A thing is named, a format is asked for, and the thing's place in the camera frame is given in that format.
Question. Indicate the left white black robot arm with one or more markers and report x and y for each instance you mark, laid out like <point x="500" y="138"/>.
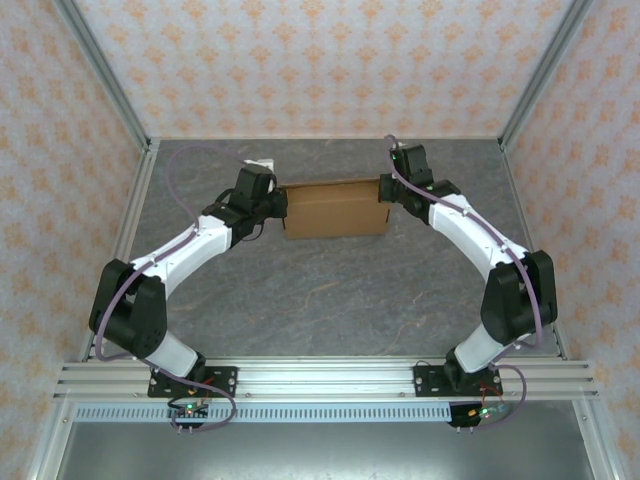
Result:
<point x="170" y="355"/>

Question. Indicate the brown cardboard box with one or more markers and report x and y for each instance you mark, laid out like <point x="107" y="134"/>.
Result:
<point x="335" y="215"/>

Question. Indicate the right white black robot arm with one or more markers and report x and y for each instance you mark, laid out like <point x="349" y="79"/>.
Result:
<point x="470" y="235"/>

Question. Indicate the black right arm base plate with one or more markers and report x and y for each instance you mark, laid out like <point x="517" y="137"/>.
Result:
<point x="425" y="380"/>

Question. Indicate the long aluminium mounting rail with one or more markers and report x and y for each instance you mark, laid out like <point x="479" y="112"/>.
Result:
<point x="325" y="380"/>

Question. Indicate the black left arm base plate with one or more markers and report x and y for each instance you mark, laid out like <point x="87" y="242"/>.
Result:
<point x="225" y="380"/>

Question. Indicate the aluminium side rail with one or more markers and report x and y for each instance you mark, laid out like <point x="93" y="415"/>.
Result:
<point x="125" y="235"/>
<point x="530" y="235"/>

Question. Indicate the aluminium frame post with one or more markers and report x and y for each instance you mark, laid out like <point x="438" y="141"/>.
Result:
<point x="105" y="70"/>
<point x="545" y="70"/>

